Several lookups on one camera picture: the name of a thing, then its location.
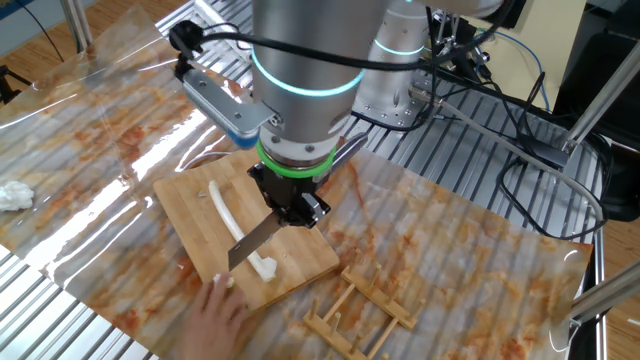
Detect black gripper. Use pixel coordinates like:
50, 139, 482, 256
247, 163, 332, 229

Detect steel cleaver knife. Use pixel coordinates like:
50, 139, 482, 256
227, 132, 370, 271

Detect white scallion stalk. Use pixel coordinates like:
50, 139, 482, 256
208, 179, 279, 283

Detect bare person hand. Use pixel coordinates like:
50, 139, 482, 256
179, 273, 251, 360

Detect wooden cutting board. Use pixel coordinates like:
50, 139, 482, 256
152, 149, 341, 311

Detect wooden peg rack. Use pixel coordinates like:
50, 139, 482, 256
301, 248, 427, 360

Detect marble pattern plastic mat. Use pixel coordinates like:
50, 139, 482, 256
0, 4, 594, 360

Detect black power adapter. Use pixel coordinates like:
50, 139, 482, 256
519, 134, 571, 169

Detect crumpled white tissue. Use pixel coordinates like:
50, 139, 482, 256
0, 180, 35, 212

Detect black tripod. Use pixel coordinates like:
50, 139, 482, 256
0, 64, 32, 106

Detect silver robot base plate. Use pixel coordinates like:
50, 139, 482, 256
349, 99, 431, 132

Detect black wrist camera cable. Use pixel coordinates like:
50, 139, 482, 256
168, 19, 516, 74

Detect grey hose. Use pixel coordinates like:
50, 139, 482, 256
409, 85, 606, 221

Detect black cable bundle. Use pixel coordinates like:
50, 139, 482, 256
492, 74, 609, 241

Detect camera on metal stand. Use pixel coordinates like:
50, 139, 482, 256
429, 9, 494, 81

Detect blue cable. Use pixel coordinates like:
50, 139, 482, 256
487, 28, 551, 112

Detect aluminium frame post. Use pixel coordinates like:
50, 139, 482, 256
59, 0, 94, 51
559, 42, 640, 156
569, 259, 640, 326

